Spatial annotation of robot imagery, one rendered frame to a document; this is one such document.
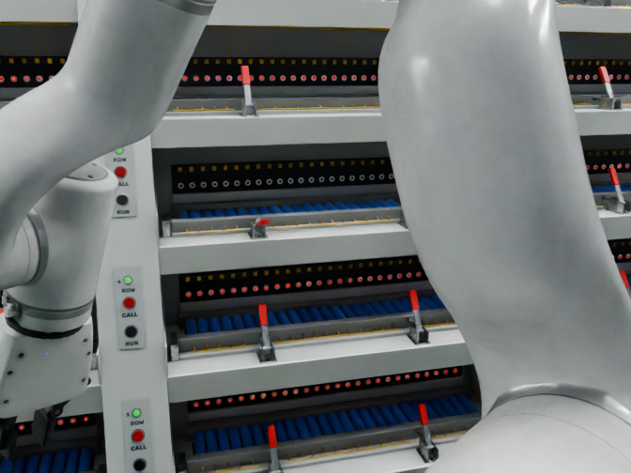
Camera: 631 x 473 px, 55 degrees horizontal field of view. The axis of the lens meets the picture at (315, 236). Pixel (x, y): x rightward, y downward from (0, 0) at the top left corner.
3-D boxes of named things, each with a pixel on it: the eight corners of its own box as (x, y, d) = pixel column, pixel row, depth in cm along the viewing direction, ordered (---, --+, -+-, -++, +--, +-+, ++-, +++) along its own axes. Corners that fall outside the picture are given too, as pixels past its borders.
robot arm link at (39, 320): (23, 319, 55) (18, 346, 56) (110, 303, 62) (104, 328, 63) (-16, 273, 60) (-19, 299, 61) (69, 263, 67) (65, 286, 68)
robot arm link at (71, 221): (31, 322, 55) (112, 297, 63) (54, 189, 50) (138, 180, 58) (-24, 279, 58) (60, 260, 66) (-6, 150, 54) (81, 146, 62)
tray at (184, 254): (507, 248, 110) (512, 195, 107) (160, 275, 95) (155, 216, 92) (454, 220, 128) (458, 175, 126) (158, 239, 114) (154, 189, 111)
